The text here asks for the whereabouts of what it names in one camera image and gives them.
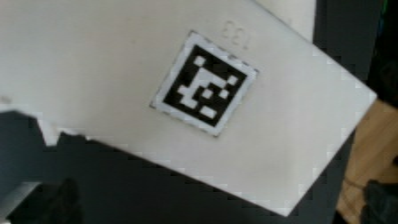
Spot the white cabinet top block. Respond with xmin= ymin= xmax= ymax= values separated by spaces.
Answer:
xmin=0 ymin=0 xmax=377 ymax=215

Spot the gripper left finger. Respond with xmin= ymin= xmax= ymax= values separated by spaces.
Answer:
xmin=0 ymin=178 xmax=84 ymax=224

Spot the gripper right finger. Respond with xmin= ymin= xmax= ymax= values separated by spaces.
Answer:
xmin=361 ymin=180 xmax=398 ymax=224

